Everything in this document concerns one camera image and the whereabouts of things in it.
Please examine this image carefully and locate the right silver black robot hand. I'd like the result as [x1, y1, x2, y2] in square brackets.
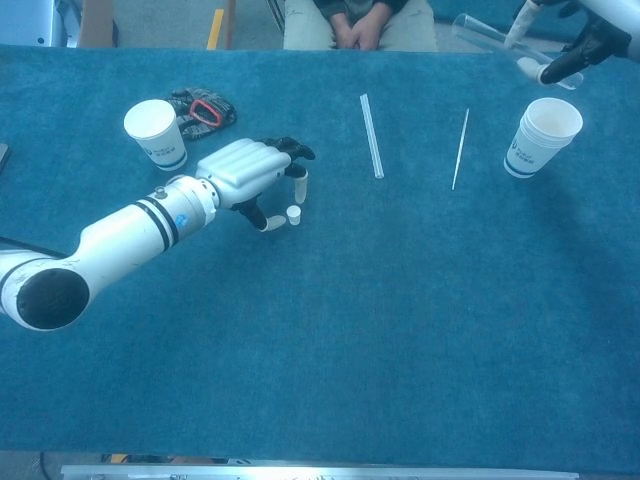
[504, 0, 640, 86]

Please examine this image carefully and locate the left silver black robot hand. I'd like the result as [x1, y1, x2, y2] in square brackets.
[194, 135, 317, 234]

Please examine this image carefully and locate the clear glass test tube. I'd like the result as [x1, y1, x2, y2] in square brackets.
[450, 13, 585, 91]

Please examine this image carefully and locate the clear glass rod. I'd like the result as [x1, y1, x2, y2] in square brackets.
[358, 93, 389, 180]

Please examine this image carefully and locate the single white paper cup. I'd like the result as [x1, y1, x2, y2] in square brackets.
[123, 98, 189, 173]

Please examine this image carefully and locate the right white paper cup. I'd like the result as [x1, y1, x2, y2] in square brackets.
[502, 96, 585, 180]

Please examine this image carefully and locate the yellow tape strip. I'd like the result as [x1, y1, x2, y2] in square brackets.
[206, 8, 226, 51]

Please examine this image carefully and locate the seated person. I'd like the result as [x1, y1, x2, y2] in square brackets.
[282, 0, 439, 53]

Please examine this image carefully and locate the teal covered background table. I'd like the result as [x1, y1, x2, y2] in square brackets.
[432, 0, 640, 53]

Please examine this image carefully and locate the teal table cloth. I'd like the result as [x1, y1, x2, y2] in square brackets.
[0, 43, 640, 464]

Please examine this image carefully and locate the brown cardboard panel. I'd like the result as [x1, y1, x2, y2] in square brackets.
[78, 0, 117, 49]

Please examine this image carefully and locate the grey strap with red buckle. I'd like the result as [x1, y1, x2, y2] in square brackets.
[168, 87, 238, 143]

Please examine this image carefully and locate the silver metal frame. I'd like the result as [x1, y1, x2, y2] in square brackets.
[0, 0, 84, 49]

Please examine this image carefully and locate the aluminium frame rail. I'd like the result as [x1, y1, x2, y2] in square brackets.
[59, 463, 580, 480]

